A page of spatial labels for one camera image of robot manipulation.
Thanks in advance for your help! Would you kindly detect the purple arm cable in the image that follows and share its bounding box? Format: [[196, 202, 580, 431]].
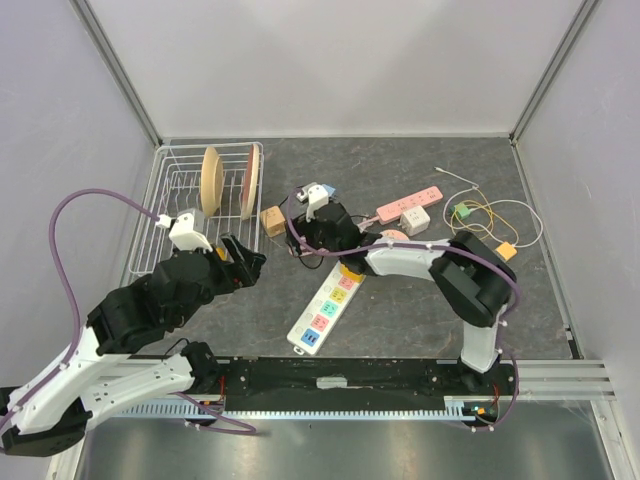
[[0, 188, 259, 436], [284, 217, 524, 434]]

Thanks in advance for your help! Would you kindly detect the white cube socket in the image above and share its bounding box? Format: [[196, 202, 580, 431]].
[[399, 205, 431, 237]]

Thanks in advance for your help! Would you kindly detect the pink long power strip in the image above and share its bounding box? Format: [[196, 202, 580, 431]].
[[375, 186, 443, 225]]

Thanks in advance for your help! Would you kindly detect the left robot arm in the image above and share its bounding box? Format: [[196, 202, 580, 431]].
[[1, 234, 266, 457]]

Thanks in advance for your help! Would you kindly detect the white multicolour power strip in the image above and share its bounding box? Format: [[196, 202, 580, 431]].
[[286, 262, 365, 356]]

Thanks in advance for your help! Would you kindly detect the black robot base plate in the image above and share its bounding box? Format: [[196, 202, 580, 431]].
[[162, 355, 521, 414]]

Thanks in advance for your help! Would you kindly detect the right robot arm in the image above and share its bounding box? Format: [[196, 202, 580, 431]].
[[285, 201, 521, 394]]

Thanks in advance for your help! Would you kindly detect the yellow charging cable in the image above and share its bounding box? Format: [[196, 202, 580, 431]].
[[449, 185, 511, 246]]

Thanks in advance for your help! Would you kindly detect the white wire dish rack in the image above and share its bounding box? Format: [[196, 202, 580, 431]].
[[125, 141, 264, 281]]

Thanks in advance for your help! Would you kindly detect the beige wooden cube socket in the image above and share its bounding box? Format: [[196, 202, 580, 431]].
[[260, 206, 286, 238]]

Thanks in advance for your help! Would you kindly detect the pink rimmed plate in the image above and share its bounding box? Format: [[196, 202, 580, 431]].
[[240, 143, 260, 220]]

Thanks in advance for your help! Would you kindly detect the pink round power socket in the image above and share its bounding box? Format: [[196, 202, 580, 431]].
[[381, 229, 409, 241]]

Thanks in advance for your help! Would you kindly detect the small green charger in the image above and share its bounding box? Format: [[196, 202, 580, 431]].
[[449, 202, 471, 221]]

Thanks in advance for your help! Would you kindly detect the beige plate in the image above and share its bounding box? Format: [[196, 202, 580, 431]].
[[200, 146, 224, 217]]

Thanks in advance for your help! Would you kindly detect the white charging cable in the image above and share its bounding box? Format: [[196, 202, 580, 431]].
[[433, 167, 545, 249]]

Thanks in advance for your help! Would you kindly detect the small yellow charger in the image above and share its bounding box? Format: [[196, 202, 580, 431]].
[[495, 242, 517, 262]]

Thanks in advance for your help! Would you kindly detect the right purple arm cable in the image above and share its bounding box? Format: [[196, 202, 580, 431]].
[[284, 217, 524, 434]]

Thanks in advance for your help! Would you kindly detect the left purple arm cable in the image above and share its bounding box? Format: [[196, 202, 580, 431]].
[[0, 188, 259, 436]]

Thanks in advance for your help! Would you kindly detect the grey slotted cable duct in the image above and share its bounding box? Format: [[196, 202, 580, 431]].
[[116, 397, 500, 423]]

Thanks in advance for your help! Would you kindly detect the blue charger adapter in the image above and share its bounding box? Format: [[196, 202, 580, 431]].
[[322, 184, 335, 197]]

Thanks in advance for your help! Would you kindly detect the yellow cube socket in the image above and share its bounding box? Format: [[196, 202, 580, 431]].
[[340, 264, 365, 283]]

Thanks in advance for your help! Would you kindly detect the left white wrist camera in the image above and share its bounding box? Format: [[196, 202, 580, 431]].
[[155, 208, 213, 252]]

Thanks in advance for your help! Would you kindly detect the orange bowl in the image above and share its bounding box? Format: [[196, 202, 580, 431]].
[[215, 247, 228, 261]]

